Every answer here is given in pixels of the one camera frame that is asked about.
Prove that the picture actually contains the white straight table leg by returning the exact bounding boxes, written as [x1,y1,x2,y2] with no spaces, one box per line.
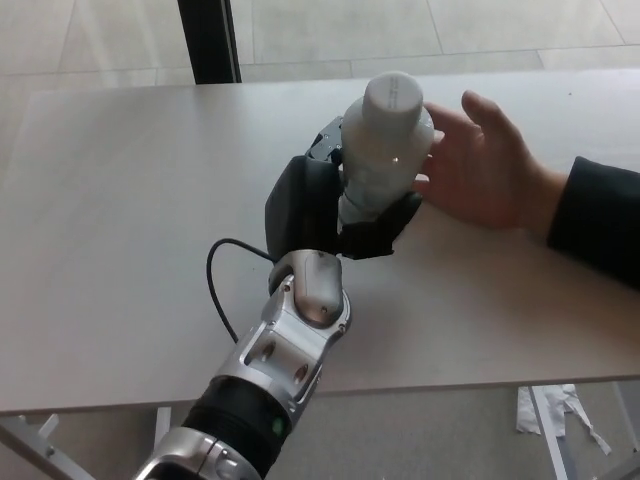
[153,406,173,451]

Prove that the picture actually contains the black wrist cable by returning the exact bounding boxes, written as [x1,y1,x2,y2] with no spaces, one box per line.
[206,239,279,345]

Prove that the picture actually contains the white slanted table leg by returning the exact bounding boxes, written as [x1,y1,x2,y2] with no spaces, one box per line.
[529,385,572,480]

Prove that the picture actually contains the grey diagonal table brace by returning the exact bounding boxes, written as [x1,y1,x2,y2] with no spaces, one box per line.
[0,418,96,480]

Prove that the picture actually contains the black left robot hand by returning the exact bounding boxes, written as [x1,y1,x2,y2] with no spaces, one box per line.
[263,113,424,262]

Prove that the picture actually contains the translucent white-capped plastic bottle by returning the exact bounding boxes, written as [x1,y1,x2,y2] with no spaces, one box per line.
[338,71,437,227]

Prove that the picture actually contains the black window frame post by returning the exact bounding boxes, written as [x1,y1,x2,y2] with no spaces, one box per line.
[177,0,243,85]

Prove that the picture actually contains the white metal table bracket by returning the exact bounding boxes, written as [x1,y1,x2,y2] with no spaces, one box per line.
[19,413,57,451]

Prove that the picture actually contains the person's bare hand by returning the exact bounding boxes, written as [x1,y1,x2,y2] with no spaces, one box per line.
[412,89,571,234]

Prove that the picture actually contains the person's dark-sleeved forearm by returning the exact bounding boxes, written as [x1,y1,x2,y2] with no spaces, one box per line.
[546,155,640,292]

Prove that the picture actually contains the white crumpled paper scrap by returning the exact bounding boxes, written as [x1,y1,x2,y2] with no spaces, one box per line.
[514,383,614,457]

